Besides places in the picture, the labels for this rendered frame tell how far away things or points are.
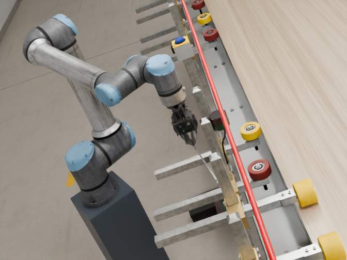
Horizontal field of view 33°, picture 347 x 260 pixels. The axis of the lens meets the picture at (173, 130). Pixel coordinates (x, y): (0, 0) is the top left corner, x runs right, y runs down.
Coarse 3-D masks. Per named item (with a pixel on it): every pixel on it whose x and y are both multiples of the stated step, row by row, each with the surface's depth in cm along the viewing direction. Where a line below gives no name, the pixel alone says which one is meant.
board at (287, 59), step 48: (240, 0) 333; (288, 0) 310; (336, 0) 290; (240, 48) 284; (288, 48) 267; (336, 48) 252; (288, 96) 235; (336, 96) 223; (288, 144) 209; (336, 144) 200; (336, 192) 181
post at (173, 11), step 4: (168, 4) 305; (172, 4) 303; (172, 8) 304; (176, 8) 307; (172, 12) 305; (176, 12) 305; (172, 16) 306; (176, 16) 306; (176, 20) 307; (180, 20) 307; (176, 24) 308; (180, 24) 309; (180, 28) 310; (180, 32) 311; (184, 32) 311; (180, 36) 312; (192, 60) 320; (196, 64) 322
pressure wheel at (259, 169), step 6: (252, 162) 207; (258, 162) 206; (264, 162) 204; (252, 168) 205; (258, 168) 203; (264, 168) 202; (270, 168) 203; (252, 174) 202; (258, 174) 201; (264, 174) 201; (270, 174) 203; (258, 180) 203; (264, 186) 208
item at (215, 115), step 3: (213, 111) 198; (216, 111) 198; (213, 114) 197; (216, 114) 196; (219, 114) 195; (210, 117) 196; (213, 117) 195; (216, 117) 195; (219, 117) 194; (225, 132) 200; (216, 135) 198; (225, 135) 201; (222, 141) 202; (222, 144) 203; (225, 156) 206
